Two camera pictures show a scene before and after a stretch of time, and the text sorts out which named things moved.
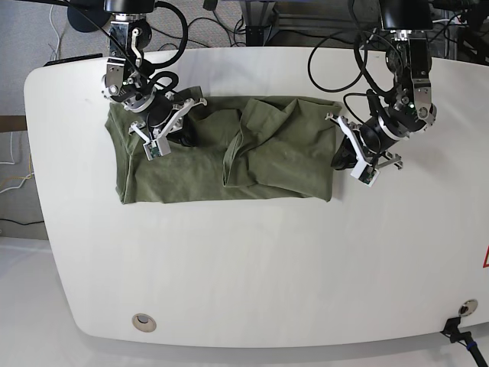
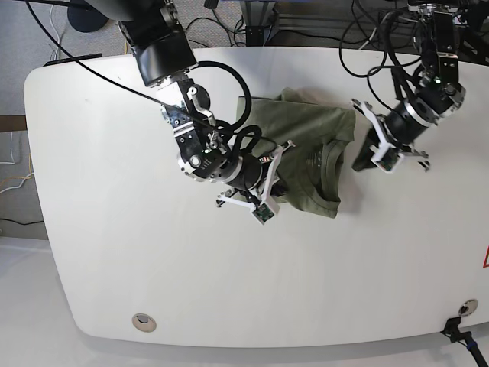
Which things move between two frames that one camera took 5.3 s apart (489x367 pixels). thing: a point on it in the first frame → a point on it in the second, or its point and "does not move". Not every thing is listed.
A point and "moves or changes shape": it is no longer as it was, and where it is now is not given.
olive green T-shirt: x=244 y=146 moves or changes shape
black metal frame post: x=257 y=16 does not move
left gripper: x=166 y=118 → x=254 y=180
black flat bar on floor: x=72 y=59 does not move
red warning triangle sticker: x=486 y=261 does not move
